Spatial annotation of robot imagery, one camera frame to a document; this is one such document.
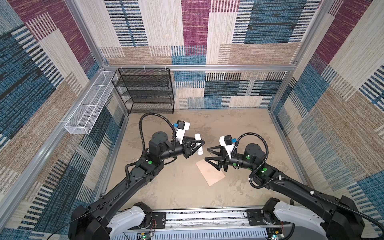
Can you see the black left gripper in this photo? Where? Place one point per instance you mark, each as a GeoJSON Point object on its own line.
{"type": "Point", "coordinates": [186, 147]}

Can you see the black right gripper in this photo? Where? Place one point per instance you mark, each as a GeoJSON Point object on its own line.
{"type": "Point", "coordinates": [225, 159]}

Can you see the pink envelope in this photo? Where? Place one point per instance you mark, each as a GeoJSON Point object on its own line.
{"type": "Point", "coordinates": [210, 174]}

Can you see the white glue stick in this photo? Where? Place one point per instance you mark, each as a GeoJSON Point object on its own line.
{"type": "Point", "coordinates": [198, 149]}

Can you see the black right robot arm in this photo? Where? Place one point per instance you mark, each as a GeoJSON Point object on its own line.
{"type": "Point", "coordinates": [336, 219]}

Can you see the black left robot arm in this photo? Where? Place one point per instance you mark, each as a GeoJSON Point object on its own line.
{"type": "Point", "coordinates": [101, 220]}

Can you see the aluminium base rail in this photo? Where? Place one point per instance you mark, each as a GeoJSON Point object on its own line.
{"type": "Point", "coordinates": [209, 224]}

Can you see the black wire shelf rack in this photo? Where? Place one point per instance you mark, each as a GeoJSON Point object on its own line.
{"type": "Point", "coordinates": [145, 90]}

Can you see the white wire mesh basket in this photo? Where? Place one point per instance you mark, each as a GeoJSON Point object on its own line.
{"type": "Point", "coordinates": [87, 112]}

